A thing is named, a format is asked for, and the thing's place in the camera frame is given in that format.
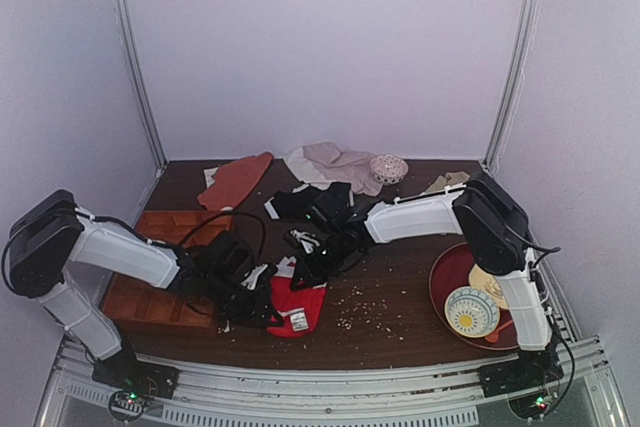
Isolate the red white underwear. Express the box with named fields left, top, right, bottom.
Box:
left=267, top=257, right=327, bottom=339

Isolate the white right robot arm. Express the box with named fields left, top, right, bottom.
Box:
left=265, top=172, right=557, bottom=354

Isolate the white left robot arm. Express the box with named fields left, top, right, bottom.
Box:
left=1, top=189, right=283, bottom=362

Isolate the black white underwear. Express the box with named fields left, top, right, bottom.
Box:
left=264, top=182, right=354, bottom=220

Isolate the mauve white underwear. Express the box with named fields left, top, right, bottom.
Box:
left=283, top=142, right=382, bottom=197

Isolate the rust orange underwear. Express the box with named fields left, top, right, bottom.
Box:
left=197, top=152, right=274, bottom=211

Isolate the beige white underwear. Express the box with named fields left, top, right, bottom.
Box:
left=425, top=171, right=470, bottom=193

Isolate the red dotted white bowl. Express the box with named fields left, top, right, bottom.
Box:
left=369, top=154, right=409, bottom=185

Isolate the wooden compartment tray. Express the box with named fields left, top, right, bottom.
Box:
left=101, top=210, right=233, bottom=337

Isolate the round red tray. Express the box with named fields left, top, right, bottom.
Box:
left=429, top=243, right=518, bottom=352

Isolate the yellow square panda plate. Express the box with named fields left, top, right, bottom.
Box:
left=468, top=264, right=508, bottom=310

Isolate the blue yellow patterned bowl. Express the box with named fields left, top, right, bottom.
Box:
left=444, top=286, right=501, bottom=339

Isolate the left circuit board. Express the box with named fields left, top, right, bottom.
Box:
left=107, top=390, right=150, bottom=422

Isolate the circuit board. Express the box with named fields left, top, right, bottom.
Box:
left=508, top=391, right=559, bottom=420
left=107, top=390, right=150, bottom=422

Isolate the orange plastic spoon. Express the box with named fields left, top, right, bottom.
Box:
left=485, top=320, right=513, bottom=344

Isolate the right circuit board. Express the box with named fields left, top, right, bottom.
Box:
left=508, top=391, right=559, bottom=420

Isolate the front aluminium rail frame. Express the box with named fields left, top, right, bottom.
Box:
left=32, top=334, right=631, bottom=427

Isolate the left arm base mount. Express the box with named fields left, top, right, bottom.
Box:
left=92, top=341, right=179, bottom=399

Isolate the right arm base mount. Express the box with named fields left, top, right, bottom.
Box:
left=478, top=351, right=564, bottom=398

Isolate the right aluminium corner post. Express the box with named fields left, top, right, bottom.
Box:
left=483, top=0, right=540, bottom=174

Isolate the aluminium corner post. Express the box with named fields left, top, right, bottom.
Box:
left=113, top=0, right=168, bottom=172
left=483, top=0, right=540, bottom=174

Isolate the left aluminium corner post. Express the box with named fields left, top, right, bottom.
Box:
left=113, top=0, right=168, bottom=172

